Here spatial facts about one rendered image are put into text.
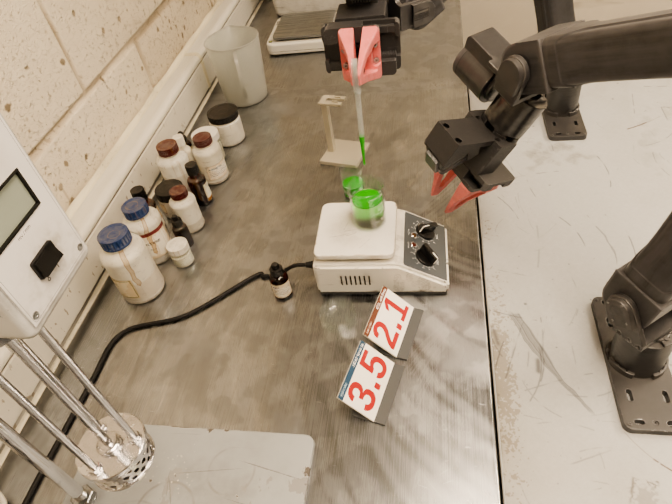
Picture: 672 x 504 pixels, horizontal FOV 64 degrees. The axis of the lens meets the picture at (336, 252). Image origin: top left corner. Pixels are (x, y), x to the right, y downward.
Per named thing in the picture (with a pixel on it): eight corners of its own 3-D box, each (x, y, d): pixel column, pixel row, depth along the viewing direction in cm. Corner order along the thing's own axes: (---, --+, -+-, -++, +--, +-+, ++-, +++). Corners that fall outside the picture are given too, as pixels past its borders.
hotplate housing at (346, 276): (446, 237, 90) (446, 200, 84) (449, 297, 81) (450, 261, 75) (316, 239, 94) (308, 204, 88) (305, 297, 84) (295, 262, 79)
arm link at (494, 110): (466, 109, 69) (498, 64, 64) (492, 107, 73) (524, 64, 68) (499, 147, 67) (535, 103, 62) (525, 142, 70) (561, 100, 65)
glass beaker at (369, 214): (376, 206, 85) (372, 165, 79) (394, 225, 81) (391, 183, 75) (343, 221, 83) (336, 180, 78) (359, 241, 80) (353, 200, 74)
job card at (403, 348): (423, 311, 79) (423, 293, 77) (407, 361, 74) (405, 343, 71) (384, 303, 82) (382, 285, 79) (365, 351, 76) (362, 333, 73)
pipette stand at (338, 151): (369, 145, 111) (364, 89, 102) (356, 168, 106) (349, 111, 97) (334, 141, 114) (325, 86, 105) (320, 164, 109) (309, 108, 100)
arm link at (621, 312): (606, 292, 61) (650, 325, 57) (660, 258, 63) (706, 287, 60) (595, 325, 65) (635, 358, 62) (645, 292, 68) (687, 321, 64)
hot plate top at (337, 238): (397, 204, 85) (397, 200, 84) (395, 259, 77) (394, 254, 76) (323, 206, 87) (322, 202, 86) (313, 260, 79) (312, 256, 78)
